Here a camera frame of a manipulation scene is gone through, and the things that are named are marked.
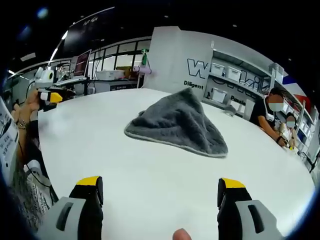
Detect white metal shelf rack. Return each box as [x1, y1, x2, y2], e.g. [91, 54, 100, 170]
[201, 47, 286, 119]

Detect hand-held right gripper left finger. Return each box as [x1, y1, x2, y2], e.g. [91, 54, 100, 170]
[37, 175, 104, 240]

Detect green hanging object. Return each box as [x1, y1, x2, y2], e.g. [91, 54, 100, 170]
[140, 48, 150, 69]

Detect white printer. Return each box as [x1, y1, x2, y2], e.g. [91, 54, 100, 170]
[95, 69, 126, 81]

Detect white lettered wall panel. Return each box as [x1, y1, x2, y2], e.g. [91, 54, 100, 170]
[147, 26, 253, 111]

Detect beaded bracelet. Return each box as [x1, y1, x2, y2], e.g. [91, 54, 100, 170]
[16, 118, 29, 130]

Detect grey fluffy towel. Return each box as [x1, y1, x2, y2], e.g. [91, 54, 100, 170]
[124, 87, 229, 159]

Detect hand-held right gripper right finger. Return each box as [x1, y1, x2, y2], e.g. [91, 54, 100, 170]
[216, 177, 285, 240]

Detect pale purple roll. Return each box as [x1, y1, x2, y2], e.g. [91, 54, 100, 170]
[133, 65, 160, 76]

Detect cardboard box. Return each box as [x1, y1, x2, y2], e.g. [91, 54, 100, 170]
[115, 65, 134, 76]

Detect person's patterned clothing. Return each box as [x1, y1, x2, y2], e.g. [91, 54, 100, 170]
[8, 159, 52, 235]

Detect white table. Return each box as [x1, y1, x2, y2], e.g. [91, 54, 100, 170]
[37, 87, 316, 240]

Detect white worn device with cable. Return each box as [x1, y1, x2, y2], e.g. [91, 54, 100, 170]
[23, 159, 52, 188]

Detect person's right hand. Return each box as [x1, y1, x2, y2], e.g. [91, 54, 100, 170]
[172, 227, 192, 240]

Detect white printed card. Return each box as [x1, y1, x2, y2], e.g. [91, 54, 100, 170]
[0, 98, 20, 186]

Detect white storage bin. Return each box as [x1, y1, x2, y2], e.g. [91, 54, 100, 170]
[224, 66, 239, 79]
[211, 87, 228, 103]

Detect person's left hand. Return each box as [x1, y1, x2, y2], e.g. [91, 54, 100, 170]
[11, 89, 41, 126]

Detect computer monitor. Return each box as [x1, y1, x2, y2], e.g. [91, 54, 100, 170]
[73, 49, 93, 78]

